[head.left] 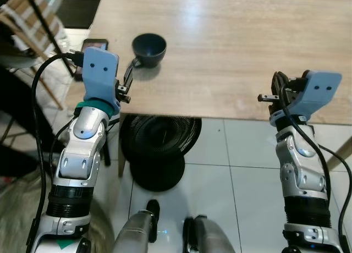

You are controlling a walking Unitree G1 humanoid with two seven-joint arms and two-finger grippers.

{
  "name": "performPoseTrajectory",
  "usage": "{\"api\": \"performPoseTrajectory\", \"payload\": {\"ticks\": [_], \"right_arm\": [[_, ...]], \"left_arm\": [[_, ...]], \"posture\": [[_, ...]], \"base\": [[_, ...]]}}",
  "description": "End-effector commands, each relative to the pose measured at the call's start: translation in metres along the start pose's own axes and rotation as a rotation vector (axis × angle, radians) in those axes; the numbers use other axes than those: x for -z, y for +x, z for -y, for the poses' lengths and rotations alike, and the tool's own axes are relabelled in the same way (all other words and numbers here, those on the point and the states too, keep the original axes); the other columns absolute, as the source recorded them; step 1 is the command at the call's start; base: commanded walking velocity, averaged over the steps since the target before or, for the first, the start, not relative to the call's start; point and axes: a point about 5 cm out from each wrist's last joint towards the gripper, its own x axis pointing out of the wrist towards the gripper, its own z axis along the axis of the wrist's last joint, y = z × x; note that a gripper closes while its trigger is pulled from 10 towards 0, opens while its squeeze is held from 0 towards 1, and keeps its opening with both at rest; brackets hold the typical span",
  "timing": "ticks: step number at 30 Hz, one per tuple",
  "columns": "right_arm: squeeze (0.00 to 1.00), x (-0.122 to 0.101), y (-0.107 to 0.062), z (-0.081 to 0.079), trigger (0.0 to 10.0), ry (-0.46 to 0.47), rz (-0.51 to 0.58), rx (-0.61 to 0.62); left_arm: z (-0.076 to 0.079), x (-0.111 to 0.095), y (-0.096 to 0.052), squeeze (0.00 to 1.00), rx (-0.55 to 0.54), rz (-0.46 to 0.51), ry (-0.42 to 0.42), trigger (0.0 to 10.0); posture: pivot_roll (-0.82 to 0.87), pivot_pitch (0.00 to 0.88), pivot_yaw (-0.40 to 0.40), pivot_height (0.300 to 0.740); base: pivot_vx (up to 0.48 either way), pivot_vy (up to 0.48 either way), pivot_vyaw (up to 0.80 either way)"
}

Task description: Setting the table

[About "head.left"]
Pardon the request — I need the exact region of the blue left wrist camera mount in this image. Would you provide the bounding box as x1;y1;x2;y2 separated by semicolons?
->
82;48;120;109

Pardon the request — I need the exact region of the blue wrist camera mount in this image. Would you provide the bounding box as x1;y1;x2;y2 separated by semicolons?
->
286;70;343;120
82;48;120;109

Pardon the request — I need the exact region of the wooden chair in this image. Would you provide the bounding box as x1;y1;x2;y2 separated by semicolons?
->
0;0;70;111

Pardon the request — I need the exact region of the light wooden table leg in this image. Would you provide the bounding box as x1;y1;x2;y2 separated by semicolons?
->
328;135;352;172

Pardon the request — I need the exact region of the dark blue cup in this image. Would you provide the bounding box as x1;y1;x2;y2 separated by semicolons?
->
131;33;168;69

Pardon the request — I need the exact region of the black smartphone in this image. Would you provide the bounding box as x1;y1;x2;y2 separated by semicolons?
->
73;38;109;81

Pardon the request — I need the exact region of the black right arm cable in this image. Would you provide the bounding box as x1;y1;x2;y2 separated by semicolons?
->
280;86;352;248

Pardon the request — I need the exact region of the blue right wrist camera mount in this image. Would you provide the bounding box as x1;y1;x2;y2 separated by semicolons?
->
286;70;343;120

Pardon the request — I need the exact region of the black floor fan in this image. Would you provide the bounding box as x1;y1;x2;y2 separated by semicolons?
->
119;114;203;193

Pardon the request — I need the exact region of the silver right robot leg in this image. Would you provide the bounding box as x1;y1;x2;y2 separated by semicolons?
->
183;214;239;253

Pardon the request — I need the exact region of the silver robot leg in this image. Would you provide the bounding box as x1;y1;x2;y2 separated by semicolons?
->
112;200;162;253
183;214;239;253

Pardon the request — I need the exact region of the silver left robot leg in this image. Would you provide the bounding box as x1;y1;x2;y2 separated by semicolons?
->
112;200;162;253

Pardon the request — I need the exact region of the black tripod pole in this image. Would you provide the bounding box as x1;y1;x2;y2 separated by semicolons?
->
22;0;76;79

